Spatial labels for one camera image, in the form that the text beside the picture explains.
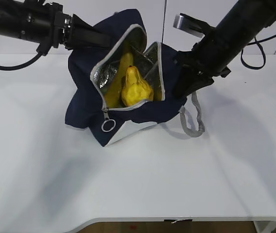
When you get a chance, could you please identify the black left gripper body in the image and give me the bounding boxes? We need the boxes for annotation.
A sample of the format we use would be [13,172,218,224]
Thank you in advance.
[36,2,72,56]

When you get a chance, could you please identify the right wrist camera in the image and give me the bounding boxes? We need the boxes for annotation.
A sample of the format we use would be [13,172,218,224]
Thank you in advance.
[173,13,215,38]

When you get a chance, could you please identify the yellow banana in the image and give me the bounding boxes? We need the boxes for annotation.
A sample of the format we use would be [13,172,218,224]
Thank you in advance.
[104,42,134,108]

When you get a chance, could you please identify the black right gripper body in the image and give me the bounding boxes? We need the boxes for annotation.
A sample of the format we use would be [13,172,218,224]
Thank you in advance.
[178,41,232,78]

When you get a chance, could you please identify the navy blue lunch bag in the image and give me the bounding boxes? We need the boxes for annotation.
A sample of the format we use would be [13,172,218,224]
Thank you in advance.
[64,9,206,148]

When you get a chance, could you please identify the yellow pear-shaped gourd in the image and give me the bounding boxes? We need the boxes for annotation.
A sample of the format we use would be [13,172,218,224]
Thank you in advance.
[121,66,154,107]

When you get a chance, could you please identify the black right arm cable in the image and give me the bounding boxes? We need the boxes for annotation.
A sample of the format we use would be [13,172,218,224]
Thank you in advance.
[240,14,276,70]

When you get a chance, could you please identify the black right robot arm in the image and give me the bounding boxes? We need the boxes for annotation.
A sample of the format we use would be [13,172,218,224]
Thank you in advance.
[173,0,276,98]

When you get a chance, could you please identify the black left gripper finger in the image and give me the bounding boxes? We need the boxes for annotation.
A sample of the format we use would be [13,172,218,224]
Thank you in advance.
[69,14,112,49]

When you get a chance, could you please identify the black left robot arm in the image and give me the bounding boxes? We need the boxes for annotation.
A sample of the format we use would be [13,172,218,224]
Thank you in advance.
[0,0,112,56]

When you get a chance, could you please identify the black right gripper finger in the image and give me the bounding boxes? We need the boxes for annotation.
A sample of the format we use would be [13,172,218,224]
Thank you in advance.
[172,66,214,99]

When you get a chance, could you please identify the black tape on table edge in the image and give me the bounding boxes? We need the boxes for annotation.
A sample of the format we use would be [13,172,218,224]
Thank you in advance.
[164,219,192,224]

